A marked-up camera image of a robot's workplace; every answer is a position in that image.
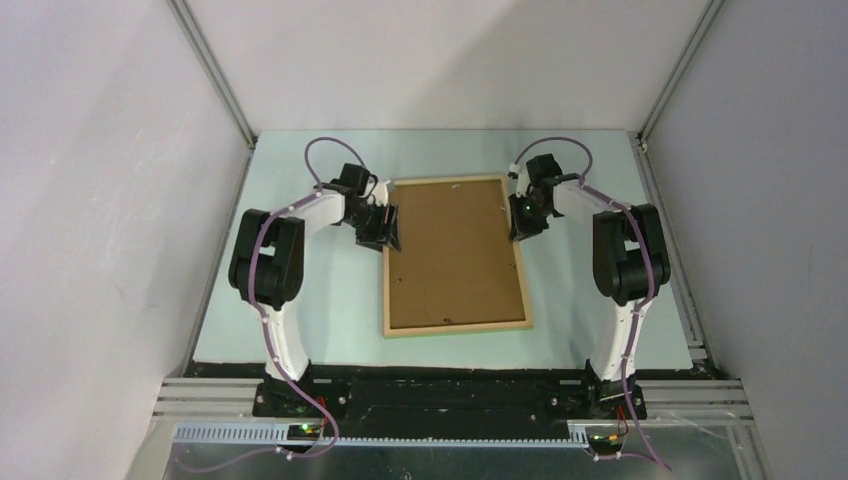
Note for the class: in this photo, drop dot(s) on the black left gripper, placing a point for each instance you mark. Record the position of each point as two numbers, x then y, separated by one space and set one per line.
375 239

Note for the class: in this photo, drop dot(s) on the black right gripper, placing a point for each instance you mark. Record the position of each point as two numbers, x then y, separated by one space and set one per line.
520 225

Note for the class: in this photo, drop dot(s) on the brown cardboard backing board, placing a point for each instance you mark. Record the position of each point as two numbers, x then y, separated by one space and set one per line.
457 255

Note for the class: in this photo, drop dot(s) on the wooden picture frame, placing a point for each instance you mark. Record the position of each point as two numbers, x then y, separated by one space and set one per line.
457 329

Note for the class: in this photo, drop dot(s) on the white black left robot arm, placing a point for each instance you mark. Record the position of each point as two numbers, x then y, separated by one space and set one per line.
268 259

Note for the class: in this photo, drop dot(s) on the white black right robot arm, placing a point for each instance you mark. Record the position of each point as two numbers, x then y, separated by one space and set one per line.
630 260

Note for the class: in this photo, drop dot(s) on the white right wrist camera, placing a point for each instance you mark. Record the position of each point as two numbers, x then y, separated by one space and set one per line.
519 174

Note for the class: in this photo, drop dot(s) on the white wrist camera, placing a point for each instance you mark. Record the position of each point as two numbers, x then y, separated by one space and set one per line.
519 174
379 196

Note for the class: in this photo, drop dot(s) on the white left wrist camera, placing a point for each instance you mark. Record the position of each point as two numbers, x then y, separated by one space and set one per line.
379 196

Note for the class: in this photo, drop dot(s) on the right aluminium corner post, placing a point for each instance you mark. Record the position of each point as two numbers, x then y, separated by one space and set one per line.
691 47

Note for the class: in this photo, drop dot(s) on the aluminium corner post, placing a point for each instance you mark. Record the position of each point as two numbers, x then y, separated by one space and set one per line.
197 40
691 47

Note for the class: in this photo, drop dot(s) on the grey slotted cable duct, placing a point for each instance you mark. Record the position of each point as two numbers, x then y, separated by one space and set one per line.
286 435

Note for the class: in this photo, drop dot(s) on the aluminium front rail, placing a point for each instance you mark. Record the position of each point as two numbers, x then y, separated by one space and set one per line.
361 401

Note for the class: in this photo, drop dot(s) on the left aluminium corner post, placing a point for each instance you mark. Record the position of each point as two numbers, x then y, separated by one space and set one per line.
197 40

